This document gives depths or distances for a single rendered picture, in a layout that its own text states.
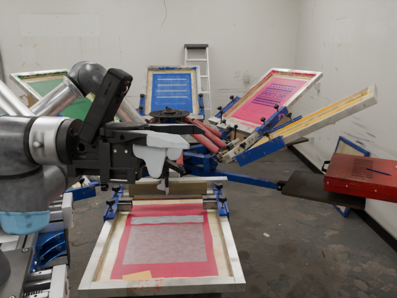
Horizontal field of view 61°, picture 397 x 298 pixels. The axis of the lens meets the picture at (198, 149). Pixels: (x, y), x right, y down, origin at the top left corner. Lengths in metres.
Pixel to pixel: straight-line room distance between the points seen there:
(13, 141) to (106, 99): 0.15
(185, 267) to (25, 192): 0.93
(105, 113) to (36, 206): 0.20
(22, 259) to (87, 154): 0.56
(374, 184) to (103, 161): 1.65
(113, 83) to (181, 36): 5.24
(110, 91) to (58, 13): 5.54
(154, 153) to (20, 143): 0.21
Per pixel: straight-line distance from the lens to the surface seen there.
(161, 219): 1.74
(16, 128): 0.56
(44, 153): 0.54
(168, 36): 5.72
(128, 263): 1.46
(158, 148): 0.43
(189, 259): 1.46
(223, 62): 5.78
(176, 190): 1.79
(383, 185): 1.98
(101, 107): 0.50
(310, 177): 2.36
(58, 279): 1.01
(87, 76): 1.40
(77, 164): 0.54
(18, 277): 0.98
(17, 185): 0.59
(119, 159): 0.49
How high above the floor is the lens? 1.80
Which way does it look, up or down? 18 degrees down
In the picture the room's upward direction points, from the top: straight up
